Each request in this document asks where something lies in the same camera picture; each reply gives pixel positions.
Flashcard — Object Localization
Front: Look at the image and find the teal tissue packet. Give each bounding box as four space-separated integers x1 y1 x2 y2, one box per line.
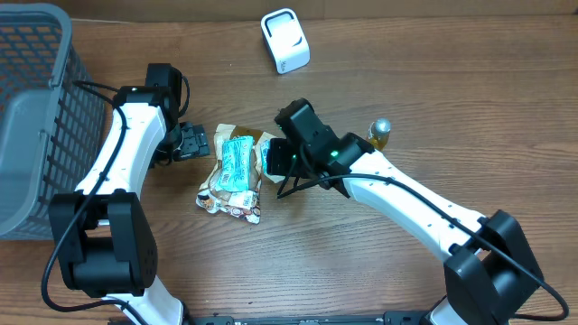
216 136 254 192

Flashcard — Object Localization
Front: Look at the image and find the brown white snack bag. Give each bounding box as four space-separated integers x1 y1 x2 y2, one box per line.
195 124 283 224

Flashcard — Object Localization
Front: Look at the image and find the yellow dish soap bottle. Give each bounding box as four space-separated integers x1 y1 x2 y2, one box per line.
367 117 391 151

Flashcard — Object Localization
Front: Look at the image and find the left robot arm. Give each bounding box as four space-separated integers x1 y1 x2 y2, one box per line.
41 63 210 324

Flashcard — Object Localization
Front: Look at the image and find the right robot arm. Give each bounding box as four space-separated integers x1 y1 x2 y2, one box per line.
267 98 543 324

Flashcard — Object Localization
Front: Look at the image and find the grey plastic shopping basket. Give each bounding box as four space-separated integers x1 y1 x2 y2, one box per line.
1 4 106 240

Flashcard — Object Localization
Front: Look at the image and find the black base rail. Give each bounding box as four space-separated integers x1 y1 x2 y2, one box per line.
183 311 426 325

